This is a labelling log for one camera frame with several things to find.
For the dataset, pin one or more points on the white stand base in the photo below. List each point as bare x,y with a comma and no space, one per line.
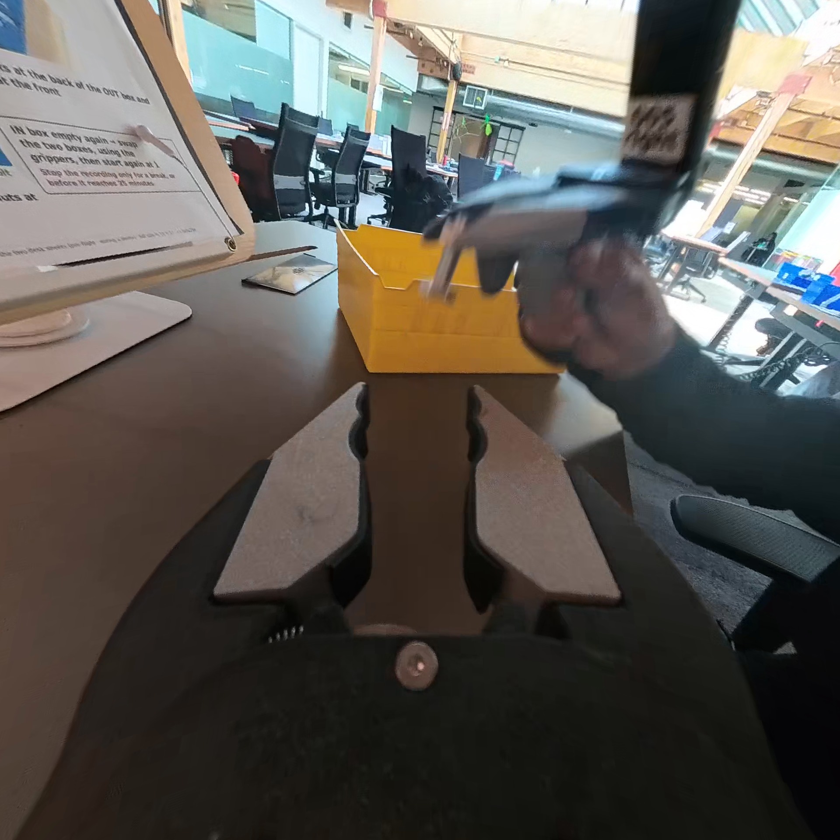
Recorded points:
98,341

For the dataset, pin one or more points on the blue plastic bins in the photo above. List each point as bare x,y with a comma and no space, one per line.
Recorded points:
804,285

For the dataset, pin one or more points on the wooden office desk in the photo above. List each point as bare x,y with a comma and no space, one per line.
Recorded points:
748,272

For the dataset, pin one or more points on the wooden post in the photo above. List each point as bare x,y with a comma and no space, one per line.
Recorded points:
450,118
376,65

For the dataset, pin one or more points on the dark printed card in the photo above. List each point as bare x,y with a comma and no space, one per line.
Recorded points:
289,275

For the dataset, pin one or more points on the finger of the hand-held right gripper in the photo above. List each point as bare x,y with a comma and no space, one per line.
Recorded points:
518,191
512,226

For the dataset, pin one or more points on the yellow plastic box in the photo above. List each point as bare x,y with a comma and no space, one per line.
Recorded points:
446,334

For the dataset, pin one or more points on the person's right hand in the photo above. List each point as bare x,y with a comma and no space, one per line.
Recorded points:
617,315

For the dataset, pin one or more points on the wooden sign board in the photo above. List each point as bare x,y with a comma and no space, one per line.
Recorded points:
197,164

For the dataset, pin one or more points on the black chair armrest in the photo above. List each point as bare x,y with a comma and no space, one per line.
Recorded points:
754,531

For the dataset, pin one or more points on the printed instruction sheet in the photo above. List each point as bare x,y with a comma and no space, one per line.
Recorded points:
85,151

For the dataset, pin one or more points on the dark red office chair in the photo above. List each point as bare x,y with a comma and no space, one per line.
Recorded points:
253,170

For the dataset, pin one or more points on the person's right forearm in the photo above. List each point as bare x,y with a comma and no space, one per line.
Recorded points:
722,426

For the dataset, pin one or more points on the slanted wooden beam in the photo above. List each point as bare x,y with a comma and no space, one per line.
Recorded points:
754,157

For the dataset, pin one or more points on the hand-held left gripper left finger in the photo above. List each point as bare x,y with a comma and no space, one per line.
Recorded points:
295,518

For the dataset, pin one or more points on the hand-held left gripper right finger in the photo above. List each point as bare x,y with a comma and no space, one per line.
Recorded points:
531,518

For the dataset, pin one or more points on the black office chair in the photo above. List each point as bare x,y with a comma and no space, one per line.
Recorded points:
295,157
348,164
410,177
472,174

